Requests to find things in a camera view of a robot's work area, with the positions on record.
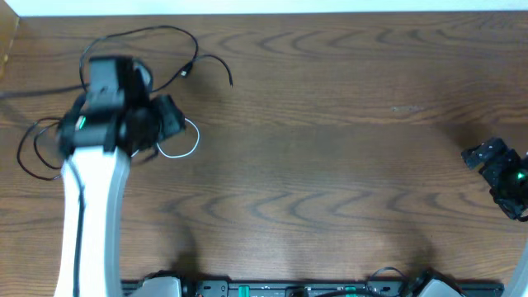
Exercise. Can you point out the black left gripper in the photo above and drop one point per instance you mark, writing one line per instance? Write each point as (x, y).
(175, 118)

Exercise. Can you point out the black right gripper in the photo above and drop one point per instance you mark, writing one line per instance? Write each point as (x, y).
(495, 171)

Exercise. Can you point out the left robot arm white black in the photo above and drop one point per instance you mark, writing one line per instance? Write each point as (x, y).
(115, 118)

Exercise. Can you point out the brown cardboard panel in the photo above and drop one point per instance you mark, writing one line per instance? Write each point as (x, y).
(8, 29)

